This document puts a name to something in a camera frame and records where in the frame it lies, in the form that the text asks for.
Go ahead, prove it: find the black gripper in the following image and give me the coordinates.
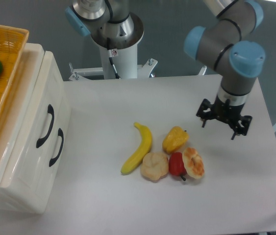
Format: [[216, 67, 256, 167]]
[[196, 97, 252, 140]]

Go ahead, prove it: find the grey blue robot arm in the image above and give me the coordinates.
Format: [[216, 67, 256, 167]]
[[184, 0, 266, 137]]

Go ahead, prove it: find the white plastic drawer cabinet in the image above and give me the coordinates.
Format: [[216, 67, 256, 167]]
[[0, 43, 72, 215]]

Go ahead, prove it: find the yellow bell pepper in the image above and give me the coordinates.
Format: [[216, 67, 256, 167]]
[[162, 126, 189, 154]]

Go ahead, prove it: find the glazed donut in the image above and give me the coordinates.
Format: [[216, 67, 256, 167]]
[[182, 147, 205, 179]]

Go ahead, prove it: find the red bell pepper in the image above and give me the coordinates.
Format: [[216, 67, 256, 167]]
[[169, 152, 187, 181]]

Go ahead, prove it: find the yellow banana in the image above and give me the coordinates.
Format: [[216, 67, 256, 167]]
[[121, 122, 152, 175]]

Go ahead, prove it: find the round bread roll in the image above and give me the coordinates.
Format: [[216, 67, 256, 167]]
[[140, 152, 169, 182]]

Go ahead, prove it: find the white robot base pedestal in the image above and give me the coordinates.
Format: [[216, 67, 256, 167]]
[[65, 0, 162, 80]]

